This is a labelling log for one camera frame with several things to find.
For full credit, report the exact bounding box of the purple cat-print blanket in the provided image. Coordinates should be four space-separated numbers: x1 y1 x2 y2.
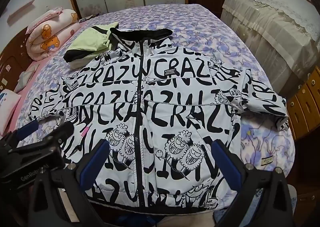
15 4 297 227

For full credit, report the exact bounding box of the wooden drawer cabinet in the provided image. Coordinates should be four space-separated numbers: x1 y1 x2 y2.
286 65 320 140

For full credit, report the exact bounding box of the brown wooden headboard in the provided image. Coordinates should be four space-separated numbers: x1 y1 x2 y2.
0 27 33 90

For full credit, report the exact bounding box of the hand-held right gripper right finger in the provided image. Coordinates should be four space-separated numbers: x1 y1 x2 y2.
211 139 294 227

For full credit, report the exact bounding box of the pink pillow with blue print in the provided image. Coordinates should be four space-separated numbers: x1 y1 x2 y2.
0 88 22 127

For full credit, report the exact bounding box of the folded green black garment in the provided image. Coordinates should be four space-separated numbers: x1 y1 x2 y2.
64 22 119 68

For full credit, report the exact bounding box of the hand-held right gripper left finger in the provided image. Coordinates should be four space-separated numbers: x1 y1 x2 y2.
27 139 113 227

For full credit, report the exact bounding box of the white black-print jacket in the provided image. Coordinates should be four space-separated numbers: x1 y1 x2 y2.
29 28 288 207

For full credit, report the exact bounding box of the pink bear-print quilt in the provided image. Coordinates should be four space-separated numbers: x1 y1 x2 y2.
26 8 80 62

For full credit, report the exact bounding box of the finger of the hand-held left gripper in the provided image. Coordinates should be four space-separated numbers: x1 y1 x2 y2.
37 122 75 152
14 121 42 147

